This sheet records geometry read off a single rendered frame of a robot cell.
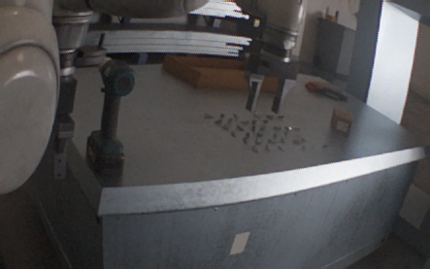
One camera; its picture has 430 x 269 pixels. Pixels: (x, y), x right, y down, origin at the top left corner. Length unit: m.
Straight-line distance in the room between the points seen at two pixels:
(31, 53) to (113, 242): 0.86
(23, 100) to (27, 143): 0.03
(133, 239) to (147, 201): 0.16
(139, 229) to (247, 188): 0.28
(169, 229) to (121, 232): 0.14
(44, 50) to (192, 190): 0.81
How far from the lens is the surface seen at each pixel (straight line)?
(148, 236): 1.10
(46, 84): 0.25
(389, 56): 2.91
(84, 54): 0.65
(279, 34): 1.16
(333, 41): 7.55
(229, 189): 1.08
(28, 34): 0.24
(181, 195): 1.00
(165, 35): 5.10
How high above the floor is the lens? 1.09
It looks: 20 degrees down
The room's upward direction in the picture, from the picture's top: 14 degrees clockwise
